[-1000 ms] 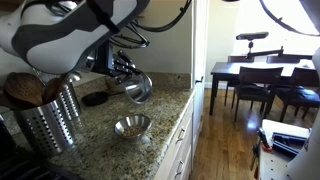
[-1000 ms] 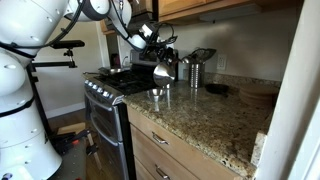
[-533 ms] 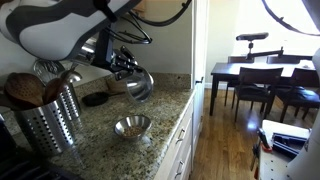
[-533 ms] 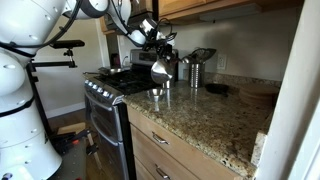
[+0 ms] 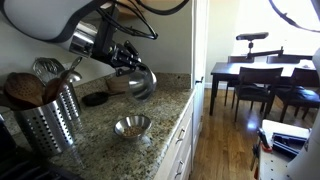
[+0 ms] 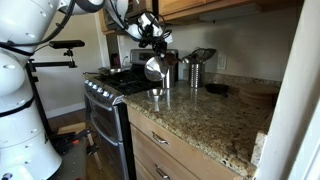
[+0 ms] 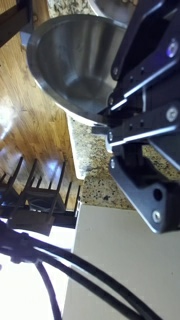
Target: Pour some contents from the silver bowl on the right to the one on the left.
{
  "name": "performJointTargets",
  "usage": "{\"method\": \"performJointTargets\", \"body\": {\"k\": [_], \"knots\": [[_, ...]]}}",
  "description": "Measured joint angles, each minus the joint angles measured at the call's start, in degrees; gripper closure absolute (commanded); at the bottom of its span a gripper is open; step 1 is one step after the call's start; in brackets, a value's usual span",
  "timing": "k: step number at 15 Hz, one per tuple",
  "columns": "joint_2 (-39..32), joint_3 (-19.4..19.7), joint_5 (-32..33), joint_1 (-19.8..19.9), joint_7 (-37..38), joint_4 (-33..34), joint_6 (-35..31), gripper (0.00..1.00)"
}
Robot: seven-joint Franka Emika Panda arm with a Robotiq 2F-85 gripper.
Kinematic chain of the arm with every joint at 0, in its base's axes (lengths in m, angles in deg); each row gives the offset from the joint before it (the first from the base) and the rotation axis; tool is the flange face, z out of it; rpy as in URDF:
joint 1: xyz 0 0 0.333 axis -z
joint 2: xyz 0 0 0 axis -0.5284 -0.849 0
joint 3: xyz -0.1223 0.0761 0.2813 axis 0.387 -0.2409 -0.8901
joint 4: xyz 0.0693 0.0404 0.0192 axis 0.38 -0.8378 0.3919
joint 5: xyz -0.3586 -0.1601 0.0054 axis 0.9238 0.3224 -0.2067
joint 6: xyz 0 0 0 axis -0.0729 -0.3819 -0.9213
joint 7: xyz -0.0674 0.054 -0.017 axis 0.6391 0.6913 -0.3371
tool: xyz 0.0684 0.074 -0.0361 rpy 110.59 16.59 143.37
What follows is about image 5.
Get wooden upper cabinet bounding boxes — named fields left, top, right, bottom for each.
left=99, top=0, right=151, bottom=19

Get kitchen base cabinet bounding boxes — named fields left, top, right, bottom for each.
left=153, top=96, right=196, bottom=180

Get silver wire skimmer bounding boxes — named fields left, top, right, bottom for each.
left=32, top=57, right=66, bottom=84

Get stainless steel stove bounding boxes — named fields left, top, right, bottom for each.
left=0, top=114, right=84, bottom=180

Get tall white cabinet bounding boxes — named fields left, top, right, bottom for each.
left=190, top=0, right=210, bottom=148

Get perforated workbench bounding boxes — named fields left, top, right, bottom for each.
left=257, top=119, right=312, bottom=180

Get red and black clamp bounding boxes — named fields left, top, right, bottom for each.
left=250, top=127, right=274, bottom=180

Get black stereo camera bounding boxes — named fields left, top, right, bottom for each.
left=235, top=31, right=270, bottom=42

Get beige chickpeas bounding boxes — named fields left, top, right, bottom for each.
left=122, top=125, right=146, bottom=138

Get stack of wooden plates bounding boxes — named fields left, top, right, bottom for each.
left=105, top=74, right=132, bottom=95

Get large perforated steel utensil holder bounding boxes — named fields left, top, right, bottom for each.
left=13, top=95, right=77, bottom=158

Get silver drawer handle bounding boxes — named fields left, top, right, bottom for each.
left=175, top=127, right=186, bottom=145
left=174, top=160, right=185, bottom=180

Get black cable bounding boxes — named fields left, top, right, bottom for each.
left=268, top=0, right=320, bottom=34
left=95, top=0, right=191, bottom=41

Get silver serving spoon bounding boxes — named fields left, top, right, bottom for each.
left=68, top=55, right=84, bottom=73

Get dark wooden dining chair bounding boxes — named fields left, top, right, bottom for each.
left=233, top=66, right=285, bottom=123
left=275, top=67, right=320, bottom=124
left=223, top=55, right=256, bottom=107
left=266, top=54, right=301, bottom=65

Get black tool case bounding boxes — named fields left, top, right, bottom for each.
left=271, top=131, right=310, bottom=158

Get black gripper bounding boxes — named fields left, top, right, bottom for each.
left=90, top=39, right=148, bottom=78

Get dark wooden dining table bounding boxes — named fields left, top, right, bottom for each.
left=209, top=59, right=320, bottom=117

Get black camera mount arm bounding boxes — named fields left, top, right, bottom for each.
left=244, top=40, right=285, bottom=63

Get silver ladle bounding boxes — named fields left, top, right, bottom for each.
left=66, top=70, right=83, bottom=84

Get brown wooden spoon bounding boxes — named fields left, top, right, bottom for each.
left=43, top=77, right=68, bottom=105

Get small perforated steel utensil holder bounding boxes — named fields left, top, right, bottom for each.
left=59, top=81, right=83, bottom=122

